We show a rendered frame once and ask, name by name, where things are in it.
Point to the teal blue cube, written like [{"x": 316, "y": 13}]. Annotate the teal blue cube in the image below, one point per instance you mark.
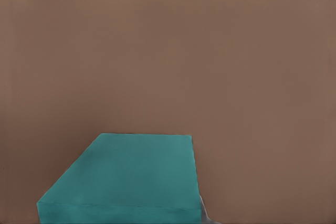
[{"x": 128, "y": 174}]

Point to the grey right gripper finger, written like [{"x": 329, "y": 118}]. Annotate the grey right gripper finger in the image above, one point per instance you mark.
[{"x": 204, "y": 213}]

